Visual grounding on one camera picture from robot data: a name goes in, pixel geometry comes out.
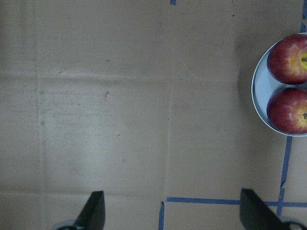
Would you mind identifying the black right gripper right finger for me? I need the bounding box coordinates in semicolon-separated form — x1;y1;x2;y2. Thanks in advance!
240;189;290;230

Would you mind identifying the red apple on plate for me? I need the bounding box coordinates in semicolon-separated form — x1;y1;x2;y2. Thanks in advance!
267;34;307;85
266;88;307;135

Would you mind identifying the light blue plate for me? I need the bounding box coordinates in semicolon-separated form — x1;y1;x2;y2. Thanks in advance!
251;43;307;137

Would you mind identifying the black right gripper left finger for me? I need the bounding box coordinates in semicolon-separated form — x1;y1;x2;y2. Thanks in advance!
73;191;105;230

